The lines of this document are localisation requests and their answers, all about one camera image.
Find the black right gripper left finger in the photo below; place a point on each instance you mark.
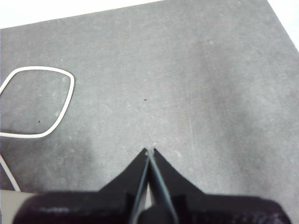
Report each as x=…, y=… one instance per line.
x=98, y=207

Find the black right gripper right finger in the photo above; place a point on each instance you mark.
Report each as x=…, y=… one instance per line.
x=210, y=210

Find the cream steel toaster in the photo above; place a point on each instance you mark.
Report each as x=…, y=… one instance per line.
x=11, y=205

